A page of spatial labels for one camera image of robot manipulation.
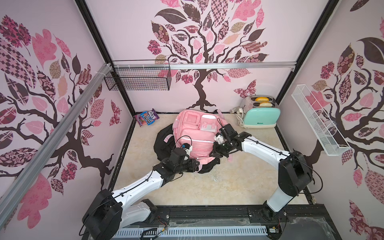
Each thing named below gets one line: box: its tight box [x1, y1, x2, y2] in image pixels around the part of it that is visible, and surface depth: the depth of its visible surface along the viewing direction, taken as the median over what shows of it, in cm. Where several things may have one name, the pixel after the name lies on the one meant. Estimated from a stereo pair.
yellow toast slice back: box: [255, 96, 270, 102], surface depth 105 cm
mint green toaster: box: [242, 95, 281, 129], surface depth 106 cm
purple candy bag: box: [134, 108, 160, 127], surface depth 116 cm
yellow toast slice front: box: [259, 102, 273, 108], surface depth 103 cm
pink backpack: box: [173, 109, 228, 165], surface depth 99 cm
